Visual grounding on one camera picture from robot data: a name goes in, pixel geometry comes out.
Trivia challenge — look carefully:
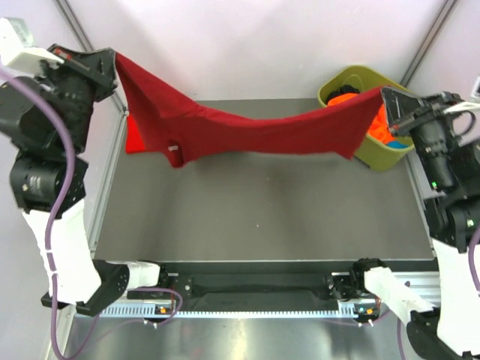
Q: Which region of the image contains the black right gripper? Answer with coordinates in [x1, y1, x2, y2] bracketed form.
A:
[379, 85, 464, 189]

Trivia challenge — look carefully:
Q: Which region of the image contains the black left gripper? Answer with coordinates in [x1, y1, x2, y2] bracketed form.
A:
[31, 43, 116, 155]

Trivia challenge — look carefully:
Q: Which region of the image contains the dark red t-shirt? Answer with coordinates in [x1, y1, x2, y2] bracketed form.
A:
[115, 54, 383, 168]

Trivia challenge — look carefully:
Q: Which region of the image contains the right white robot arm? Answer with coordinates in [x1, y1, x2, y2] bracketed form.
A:
[326, 86, 479, 359]

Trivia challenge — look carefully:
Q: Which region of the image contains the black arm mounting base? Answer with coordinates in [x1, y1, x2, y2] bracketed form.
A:
[126, 260, 380, 312]

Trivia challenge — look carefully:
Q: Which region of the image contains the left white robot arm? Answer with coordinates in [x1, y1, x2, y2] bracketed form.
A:
[1, 45, 170, 317]

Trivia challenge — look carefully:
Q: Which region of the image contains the blue garment in bin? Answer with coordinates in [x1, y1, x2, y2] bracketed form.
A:
[386, 140, 409, 149]

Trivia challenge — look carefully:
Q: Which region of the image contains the orange t-shirt in bin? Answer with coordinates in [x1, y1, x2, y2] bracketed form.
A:
[327, 94, 399, 145]

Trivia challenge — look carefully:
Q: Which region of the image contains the olive green plastic bin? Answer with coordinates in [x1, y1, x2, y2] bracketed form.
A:
[317, 65, 414, 171]

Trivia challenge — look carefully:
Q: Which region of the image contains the black garment in bin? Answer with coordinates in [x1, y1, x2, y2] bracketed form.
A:
[326, 84, 360, 102]

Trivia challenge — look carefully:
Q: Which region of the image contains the folded bright red t-shirt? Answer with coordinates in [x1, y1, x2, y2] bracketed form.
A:
[125, 114, 146, 154]

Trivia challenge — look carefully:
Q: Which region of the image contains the right aluminium frame post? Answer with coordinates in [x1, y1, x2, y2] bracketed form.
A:
[400, 0, 460, 88]

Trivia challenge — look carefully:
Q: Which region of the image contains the aluminium frame post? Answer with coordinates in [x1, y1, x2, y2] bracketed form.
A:
[52, 0, 128, 116]
[400, 0, 460, 88]

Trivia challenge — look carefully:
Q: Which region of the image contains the left aluminium frame post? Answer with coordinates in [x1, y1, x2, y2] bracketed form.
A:
[52, 0, 128, 116]

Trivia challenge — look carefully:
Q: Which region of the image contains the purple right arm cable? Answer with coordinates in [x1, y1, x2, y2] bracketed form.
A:
[318, 224, 480, 360]

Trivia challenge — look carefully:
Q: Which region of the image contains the slotted grey cable duct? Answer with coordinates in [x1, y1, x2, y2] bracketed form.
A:
[100, 301, 359, 320]

